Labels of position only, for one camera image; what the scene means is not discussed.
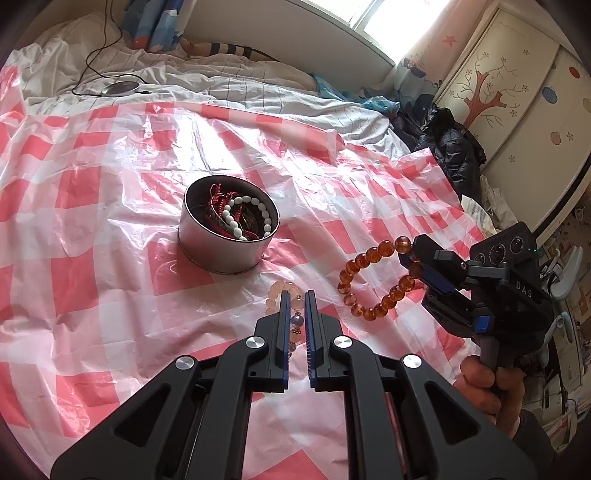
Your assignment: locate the pale blue plastic frame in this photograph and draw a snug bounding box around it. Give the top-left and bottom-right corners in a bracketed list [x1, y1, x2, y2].
[540, 247, 585, 344]

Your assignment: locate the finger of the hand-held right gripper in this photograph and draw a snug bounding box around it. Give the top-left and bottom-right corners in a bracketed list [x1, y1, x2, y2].
[401, 255, 455, 296]
[412, 234, 468, 280]

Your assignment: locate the round metal tin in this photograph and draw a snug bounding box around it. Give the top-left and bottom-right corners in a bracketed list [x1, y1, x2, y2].
[178, 174, 281, 275]

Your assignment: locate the crumpled white paper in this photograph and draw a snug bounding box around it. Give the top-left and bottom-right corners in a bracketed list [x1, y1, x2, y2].
[462, 175, 509, 232]

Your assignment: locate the window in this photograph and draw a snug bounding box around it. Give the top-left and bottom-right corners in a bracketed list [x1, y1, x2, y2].
[182, 0, 444, 65]

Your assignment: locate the red white checked plastic sheet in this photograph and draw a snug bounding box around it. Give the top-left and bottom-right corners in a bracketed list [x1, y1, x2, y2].
[0, 62, 502, 480]

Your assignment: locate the black charging cable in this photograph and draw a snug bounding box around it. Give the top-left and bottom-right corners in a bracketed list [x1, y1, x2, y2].
[71, 0, 155, 97]

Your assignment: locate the red braided cord bracelet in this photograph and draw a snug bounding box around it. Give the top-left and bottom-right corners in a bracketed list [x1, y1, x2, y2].
[203, 184, 259, 241]

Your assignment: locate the cream wardrobe with tree print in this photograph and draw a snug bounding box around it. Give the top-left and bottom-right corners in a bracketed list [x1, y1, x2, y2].
[434, 4, 591, 232]

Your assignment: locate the blue plastic bag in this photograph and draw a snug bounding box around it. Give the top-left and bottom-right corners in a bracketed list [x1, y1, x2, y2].
[308, 71, 400, 114]

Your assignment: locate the pink printed curtain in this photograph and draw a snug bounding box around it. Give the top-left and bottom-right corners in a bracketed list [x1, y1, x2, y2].
[392, 0, 502, 100]

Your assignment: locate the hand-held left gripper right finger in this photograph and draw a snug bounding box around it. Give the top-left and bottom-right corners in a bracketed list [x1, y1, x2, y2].
[304, 291, 539, 480]

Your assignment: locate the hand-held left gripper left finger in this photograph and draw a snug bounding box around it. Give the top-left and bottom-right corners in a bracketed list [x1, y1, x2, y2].
[50, 291, 293, 480]

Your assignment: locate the pink bead bracelet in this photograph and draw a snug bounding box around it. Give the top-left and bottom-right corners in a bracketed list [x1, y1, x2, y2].
[264, 279, 306, 365]

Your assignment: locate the black puffer jacket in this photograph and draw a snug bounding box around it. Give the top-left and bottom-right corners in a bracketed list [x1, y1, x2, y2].
[392, 95, 488, 199]

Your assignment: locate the person's right hand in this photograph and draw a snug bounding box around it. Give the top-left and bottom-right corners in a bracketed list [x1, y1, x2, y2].
[452, 355, 527, 441]

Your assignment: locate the blue printed curtain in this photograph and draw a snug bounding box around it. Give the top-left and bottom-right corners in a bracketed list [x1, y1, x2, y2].
[124, 0, 183, 51]

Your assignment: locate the person's right forearm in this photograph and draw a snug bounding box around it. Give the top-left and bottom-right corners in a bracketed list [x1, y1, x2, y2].
[510, 408, 568, 480]

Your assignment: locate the round grey charger disc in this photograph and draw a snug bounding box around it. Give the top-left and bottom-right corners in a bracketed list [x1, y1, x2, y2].
[102, 80, 140, 96]

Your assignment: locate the white bead bracelet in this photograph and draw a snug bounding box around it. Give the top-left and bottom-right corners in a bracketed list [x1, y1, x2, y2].
[221, 195, 273, 241]

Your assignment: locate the striped plush toy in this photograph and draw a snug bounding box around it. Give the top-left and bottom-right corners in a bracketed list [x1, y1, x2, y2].
[180, 38, 278, 61]

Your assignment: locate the white striped duvet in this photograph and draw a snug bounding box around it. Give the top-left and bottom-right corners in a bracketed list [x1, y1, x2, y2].
[9, 11, 411, 153]

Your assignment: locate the amber bead bracelet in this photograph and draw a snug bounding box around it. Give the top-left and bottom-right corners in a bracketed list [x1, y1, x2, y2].
[338, 235, 424, 320]

